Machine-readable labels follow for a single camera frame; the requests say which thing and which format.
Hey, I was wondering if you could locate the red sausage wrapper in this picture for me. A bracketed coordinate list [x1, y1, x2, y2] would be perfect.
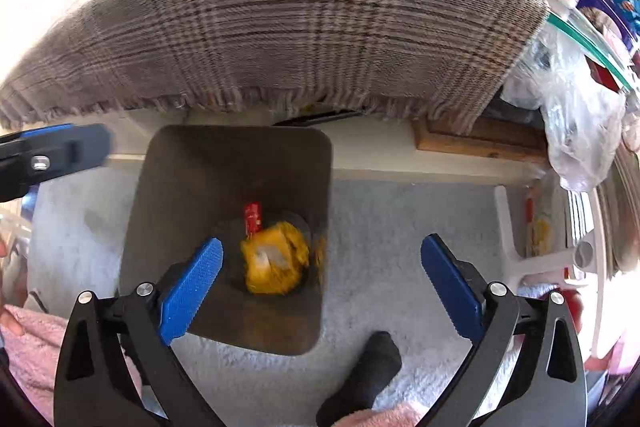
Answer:
[243, 202, 262, 239]

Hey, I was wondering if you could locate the yellow wrapper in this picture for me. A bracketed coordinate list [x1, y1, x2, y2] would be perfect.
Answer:
[240, 221, 310, 295]

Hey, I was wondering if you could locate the dark trash bin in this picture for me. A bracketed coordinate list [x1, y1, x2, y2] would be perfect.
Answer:
[118, 126, 332, 357]

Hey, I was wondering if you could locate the white plastic step stool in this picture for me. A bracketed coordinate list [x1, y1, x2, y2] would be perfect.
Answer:
[494, 185, 606, 291]

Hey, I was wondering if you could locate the black sock foot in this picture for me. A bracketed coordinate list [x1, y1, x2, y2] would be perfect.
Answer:
[316, 331, 402, 426]

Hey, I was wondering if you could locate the brown plaid tablecloth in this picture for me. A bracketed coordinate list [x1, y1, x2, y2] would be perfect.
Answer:
[1, 0, 549, 133]

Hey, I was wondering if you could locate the blue cookie tin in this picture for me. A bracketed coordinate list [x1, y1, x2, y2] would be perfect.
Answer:
[577, 0, 639, 56]

